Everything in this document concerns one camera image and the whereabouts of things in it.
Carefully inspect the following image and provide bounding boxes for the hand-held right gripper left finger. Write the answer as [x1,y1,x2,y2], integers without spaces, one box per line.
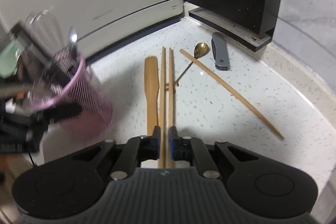
[60,126,161,180]

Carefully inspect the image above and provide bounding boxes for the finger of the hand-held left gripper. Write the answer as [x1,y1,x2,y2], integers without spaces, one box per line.
[39,103,83,125]
[8,21,57,64]

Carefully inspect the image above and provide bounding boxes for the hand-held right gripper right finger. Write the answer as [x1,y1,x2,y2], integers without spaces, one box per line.
[168,126,273,180]

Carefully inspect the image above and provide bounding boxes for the pink mesh cup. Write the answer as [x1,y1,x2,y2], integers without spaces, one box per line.
[26,52,114,147]

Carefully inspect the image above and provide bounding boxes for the steel wire whisk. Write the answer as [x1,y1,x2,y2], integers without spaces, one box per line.
[24,10,66,56]

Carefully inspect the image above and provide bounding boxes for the steel spoon with wooden handle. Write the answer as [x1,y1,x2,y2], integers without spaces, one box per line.
[67,26,79,59]

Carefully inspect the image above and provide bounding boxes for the bamboo spatula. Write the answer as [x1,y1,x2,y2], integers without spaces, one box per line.
[144,56,160,136]

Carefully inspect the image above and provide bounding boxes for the small gold spoon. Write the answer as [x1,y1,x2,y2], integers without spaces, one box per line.
[175,42,210,86]

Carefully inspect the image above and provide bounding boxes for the green plastic container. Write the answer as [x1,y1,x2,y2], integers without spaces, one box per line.
[0,40,20,77]

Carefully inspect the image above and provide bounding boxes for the grey folding knife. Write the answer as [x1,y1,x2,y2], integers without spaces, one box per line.
[211,32,231,71]

